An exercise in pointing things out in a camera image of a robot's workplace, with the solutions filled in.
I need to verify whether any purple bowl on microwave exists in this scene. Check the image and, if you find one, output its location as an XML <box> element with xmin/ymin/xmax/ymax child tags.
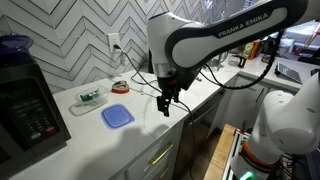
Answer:
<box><xmin>0</xmin><ymin>35</ymin><xmax>33</xmax><ymax>54</ymax></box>

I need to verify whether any clear plastic container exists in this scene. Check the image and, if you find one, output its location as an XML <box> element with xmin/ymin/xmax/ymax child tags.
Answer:
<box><xmin>69</xmin><ymin>85</ymin><xmax>109</xmax><ymax>116</ymax></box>

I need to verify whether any black power cable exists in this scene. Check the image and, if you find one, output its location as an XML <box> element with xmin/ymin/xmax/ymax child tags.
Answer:
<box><xmin>114</xmin><ymin>44</ymin><xmax>196</xmax><ymax>180</ymax></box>

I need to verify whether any white wall outlet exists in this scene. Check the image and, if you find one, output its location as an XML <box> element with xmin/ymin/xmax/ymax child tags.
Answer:
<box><xmin>108</xmin><ymin>33</ymin><xmax>120</xmax><ymax>53</ymax></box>

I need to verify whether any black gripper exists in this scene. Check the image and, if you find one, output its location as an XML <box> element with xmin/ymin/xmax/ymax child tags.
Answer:
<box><xmin>157</xmin><ymin>77</ymin><xmax>187</xmax><ymax>117</ymax></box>

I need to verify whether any blue plastic lid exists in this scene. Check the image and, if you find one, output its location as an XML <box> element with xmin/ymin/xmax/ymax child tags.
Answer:
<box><xmin>101</xmin><ymin>104</ymin><xmax>135</xmax><ymax>129</ymax></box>

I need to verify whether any gold drawer handle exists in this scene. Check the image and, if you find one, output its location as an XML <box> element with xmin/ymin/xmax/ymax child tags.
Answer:
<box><xmin>149</xmin><ymin>142</ymin><xmax>174</xmax><ymax>165</ymax></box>

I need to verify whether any black microwave oven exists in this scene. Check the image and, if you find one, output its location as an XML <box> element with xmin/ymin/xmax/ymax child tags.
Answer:
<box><xmin>0</xmin><ymin>64</ymin><xmax>71</xmax><ymax>179</ymax></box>

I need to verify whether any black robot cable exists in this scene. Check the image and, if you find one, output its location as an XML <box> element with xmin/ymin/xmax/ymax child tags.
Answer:
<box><xmin>199</xmin><ymin>30</ymin><xmax>285</xmax><ymax>90</ymax></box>

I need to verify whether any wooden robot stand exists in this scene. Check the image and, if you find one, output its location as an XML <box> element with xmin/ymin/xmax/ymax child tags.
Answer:
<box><xmin>204</xmin><ymin>124</ymin><xmax>236</xmax><ymax>180</ymax></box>

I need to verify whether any green item in container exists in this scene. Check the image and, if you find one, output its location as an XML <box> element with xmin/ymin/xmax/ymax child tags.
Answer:
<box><xmin>80</xmin><ymin>89</ymin><xmax>99</xmax><ymax>102</ymax></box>

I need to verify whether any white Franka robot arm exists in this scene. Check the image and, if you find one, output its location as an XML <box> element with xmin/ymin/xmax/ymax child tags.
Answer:
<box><xmin>147</xmin><ymin>0</ymin><xmax>320</xmax><ymax>180</ymax></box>

